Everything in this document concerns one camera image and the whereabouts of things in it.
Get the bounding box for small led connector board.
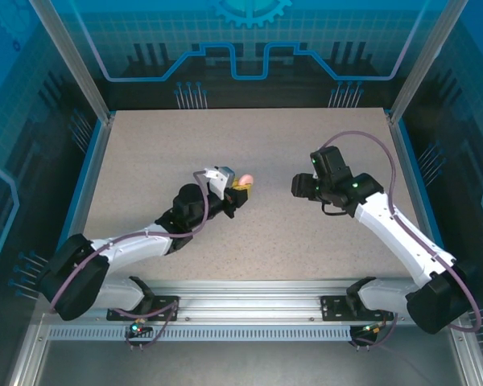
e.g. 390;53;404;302
360;321;388;337
128;319;153;338

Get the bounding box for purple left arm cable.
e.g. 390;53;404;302
47;170;210;351

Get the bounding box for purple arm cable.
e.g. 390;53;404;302
317;131;482;351
47;170;210;351

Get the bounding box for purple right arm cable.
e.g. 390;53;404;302
317;131;482;351

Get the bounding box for aluminium blue side rail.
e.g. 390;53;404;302
47;114;116;293
388;114;460;293

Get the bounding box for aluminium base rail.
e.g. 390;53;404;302
35;279;466;325

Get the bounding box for slotted grey cable duct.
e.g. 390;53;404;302
47;326;357;343

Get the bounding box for aluminium frame post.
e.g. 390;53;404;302
27;0;116;124
388;0;460;124

